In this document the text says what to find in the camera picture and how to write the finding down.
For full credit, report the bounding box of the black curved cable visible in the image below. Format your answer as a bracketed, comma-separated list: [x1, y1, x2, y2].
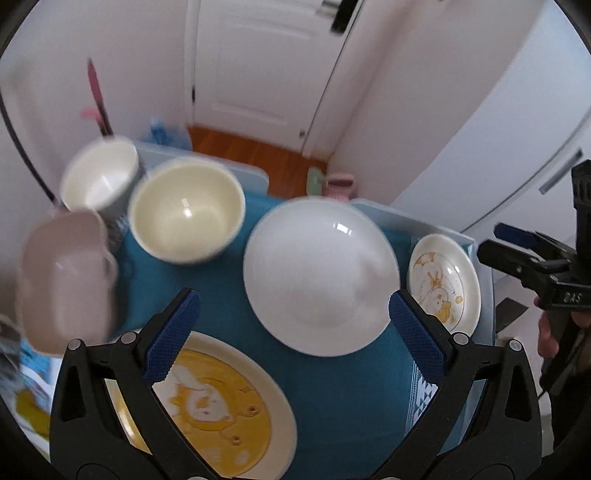
[0, 89, 63, 209]

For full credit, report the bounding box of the yellow bear print plate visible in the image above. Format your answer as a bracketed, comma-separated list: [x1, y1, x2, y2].
[104, 330, 299, 480]

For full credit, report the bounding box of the plain white plate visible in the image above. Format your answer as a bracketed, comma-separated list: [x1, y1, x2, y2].
[243, 197, 401, 357]

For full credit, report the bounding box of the white door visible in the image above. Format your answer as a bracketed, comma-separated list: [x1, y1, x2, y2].
[185, 1, 363, 152]

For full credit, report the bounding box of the pink slipper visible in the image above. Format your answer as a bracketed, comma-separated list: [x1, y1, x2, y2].
[322, 173, 356, 202]

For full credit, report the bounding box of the beige square handled dish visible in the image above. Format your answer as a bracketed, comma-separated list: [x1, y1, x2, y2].
[15, 210, 118, 357]

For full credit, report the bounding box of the pink mop handle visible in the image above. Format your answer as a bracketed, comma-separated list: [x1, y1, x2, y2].
[80, 59, 114, 137]

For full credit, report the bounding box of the blue water bottle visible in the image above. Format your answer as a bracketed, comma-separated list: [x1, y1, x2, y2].
[142, 118, 193, 151]

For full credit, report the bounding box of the white grey-sided bowl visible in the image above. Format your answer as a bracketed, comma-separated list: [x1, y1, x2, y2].
[59, 136, 143, 220]

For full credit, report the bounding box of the person's right hand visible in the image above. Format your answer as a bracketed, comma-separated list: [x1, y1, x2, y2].
[534, 297, 591, 361]

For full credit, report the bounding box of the black door handle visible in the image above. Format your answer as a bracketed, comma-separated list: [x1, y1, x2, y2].
[317, 0, 359, 35]

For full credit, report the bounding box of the white refrigerator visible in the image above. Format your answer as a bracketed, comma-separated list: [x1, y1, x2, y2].
[393, 1, 590, 232]

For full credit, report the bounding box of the cream round bowl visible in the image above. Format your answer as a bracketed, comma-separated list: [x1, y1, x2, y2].
[127, 156, 245, 265]

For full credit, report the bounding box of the small cartoon print plate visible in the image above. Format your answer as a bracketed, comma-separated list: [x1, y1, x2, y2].
[408, 234, 482, 336]

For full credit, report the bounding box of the green slipper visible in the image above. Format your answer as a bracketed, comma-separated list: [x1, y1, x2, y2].
[305, 167, 325, 196]

